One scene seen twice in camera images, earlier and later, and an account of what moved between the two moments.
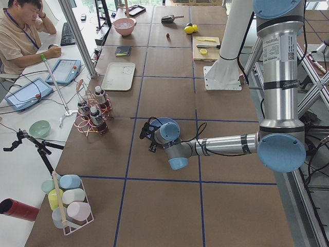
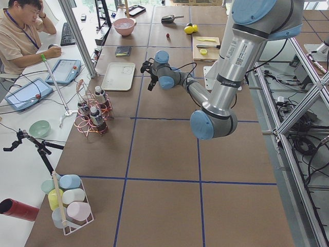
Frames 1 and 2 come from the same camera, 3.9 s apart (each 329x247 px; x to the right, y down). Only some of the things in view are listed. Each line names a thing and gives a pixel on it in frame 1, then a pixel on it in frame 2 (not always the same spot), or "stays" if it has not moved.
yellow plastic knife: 209,40 stays
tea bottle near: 98,121 stays
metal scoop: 169,19 stays
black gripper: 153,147 to 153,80
